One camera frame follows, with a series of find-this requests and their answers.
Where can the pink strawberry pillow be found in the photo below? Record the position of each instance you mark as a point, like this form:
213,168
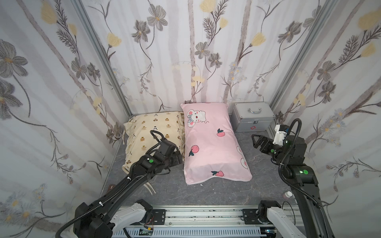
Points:
211,148

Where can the aluminium linear rail base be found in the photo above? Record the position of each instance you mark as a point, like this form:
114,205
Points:
207,222

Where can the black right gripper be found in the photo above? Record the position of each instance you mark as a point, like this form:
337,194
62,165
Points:
266,145

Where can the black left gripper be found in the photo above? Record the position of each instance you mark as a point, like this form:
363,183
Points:
174,153

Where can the small white bottle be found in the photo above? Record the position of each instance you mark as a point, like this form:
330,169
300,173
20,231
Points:
288,195

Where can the cream animal print pillow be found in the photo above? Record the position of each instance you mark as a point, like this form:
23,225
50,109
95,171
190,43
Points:
170,124

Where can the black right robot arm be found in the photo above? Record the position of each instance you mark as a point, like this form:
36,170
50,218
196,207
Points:
289,157

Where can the silver aluminium first aid case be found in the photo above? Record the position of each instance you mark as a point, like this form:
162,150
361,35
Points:
251,117

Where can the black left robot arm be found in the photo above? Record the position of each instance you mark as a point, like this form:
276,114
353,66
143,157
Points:
103,217

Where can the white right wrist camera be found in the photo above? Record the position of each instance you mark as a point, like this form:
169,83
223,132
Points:
281,132

